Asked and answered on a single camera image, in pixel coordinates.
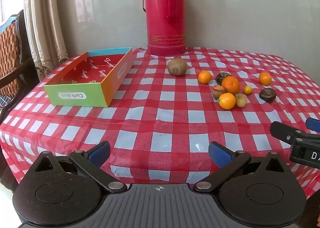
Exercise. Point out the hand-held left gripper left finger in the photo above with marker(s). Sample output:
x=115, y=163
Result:
x=100, y=153

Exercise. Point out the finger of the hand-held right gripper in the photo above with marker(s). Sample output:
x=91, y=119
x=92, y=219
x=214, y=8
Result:
x=285, y=130
x=314, y=125

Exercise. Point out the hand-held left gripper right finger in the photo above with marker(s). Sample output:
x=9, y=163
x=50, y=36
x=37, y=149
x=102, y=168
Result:
x=220, y=154

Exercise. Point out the dark mangosteen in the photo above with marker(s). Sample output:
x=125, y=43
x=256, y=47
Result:
x=267, y=95

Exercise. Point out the small yellowish brown fruit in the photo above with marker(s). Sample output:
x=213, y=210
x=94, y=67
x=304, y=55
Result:
x=241, y=100

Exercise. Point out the small orange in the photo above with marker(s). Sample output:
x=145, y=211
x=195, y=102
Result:
x=204, y=77
x=265, y=78
x=227, y=101

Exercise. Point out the yellow kumquat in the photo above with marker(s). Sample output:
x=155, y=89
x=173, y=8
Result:
x=247, y=90

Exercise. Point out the brown fruit with orange top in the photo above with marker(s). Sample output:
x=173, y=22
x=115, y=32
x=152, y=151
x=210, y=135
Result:
x=218, y=92

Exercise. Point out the colourful cardboard box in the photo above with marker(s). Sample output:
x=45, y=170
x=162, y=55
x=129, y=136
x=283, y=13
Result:
x=80, y=93

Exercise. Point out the large orange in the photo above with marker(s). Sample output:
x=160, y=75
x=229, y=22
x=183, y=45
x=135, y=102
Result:
x=230, y=85

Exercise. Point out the mottled brown mangosteen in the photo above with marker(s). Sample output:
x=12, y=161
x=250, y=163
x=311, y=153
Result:
x=220, y=77

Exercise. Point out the brown kiwi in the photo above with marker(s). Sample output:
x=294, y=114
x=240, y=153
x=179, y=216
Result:
x=177, y=67

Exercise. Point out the red white checked tablecloth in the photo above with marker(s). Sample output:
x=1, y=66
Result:
x=160, y=123

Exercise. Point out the wooden sofa with woven back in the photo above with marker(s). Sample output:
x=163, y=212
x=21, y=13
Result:
x=12, y=50

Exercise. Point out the beige lace curtain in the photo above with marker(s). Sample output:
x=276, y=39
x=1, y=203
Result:
x=45, y=18

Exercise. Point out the red thermos flask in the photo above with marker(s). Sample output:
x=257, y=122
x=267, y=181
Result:
x=165, y=18

